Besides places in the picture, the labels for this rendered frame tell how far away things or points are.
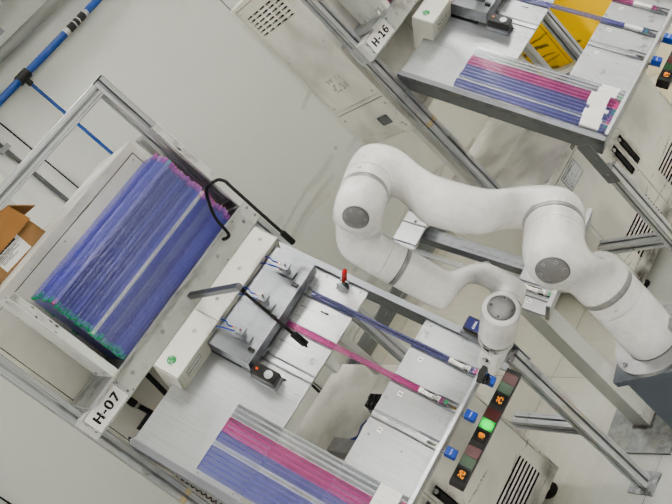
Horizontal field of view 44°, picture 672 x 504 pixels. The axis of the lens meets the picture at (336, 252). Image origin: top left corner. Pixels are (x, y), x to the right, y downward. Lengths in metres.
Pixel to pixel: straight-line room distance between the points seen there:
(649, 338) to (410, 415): 0.66
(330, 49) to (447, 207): 1.38
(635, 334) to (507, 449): 0.98
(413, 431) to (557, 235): 0.75
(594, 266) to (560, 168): 1.30
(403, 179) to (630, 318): 0.54
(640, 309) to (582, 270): 0.20
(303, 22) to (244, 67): 1.36
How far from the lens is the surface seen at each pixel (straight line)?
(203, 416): 2.25
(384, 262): 1.78
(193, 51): 4.16
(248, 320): 2.27
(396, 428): 2.17
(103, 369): 2.21
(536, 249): 1.63
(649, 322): 1.83
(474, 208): 1.66
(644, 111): 3.35
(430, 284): 1.80
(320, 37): 2.92
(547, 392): 2.39
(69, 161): 3.84
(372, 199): 1.61
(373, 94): 2.98
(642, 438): 2.81
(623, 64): 2.88
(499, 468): 2.69
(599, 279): 1.73
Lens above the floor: 1.90
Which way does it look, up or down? 20 degrees down
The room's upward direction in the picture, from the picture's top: 48 degrees counter-clockwise
